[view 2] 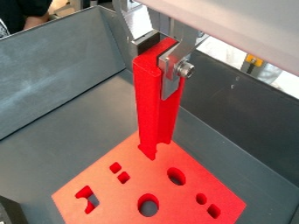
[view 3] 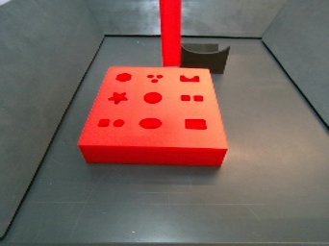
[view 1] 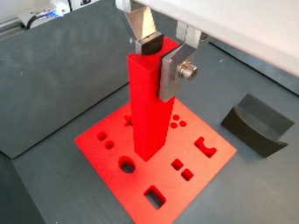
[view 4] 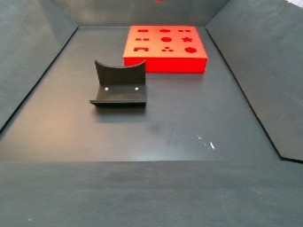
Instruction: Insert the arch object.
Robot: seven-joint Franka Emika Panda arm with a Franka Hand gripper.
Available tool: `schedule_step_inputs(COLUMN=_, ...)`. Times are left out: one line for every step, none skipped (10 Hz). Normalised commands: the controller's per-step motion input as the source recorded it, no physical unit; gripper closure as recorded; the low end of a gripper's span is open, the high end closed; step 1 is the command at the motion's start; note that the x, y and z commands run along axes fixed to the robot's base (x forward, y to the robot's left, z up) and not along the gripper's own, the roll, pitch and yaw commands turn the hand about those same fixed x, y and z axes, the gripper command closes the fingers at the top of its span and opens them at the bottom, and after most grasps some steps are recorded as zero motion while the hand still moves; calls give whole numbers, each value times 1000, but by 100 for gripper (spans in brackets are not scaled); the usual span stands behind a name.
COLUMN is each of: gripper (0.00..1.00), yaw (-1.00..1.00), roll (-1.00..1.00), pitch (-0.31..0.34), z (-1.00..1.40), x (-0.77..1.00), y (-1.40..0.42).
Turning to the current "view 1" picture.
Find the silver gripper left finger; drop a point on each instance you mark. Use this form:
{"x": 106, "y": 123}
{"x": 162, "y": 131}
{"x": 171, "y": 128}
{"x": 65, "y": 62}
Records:
{"x": 149, "y": 38}

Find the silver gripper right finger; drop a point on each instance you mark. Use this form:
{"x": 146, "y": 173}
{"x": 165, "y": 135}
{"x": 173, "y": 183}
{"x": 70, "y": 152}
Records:
{"x": 178, "y": 67}

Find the black arch holder block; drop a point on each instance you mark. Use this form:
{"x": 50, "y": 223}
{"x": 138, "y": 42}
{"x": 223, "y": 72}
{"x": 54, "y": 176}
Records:
{"x": 258, "y": 125}

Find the red shape sorter block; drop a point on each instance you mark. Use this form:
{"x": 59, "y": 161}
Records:
{"x": 155, "y": 188}

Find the aluminium rail with connector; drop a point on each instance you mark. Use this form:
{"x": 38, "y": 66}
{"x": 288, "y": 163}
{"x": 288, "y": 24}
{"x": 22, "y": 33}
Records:
{"x": 23, "y": 14}

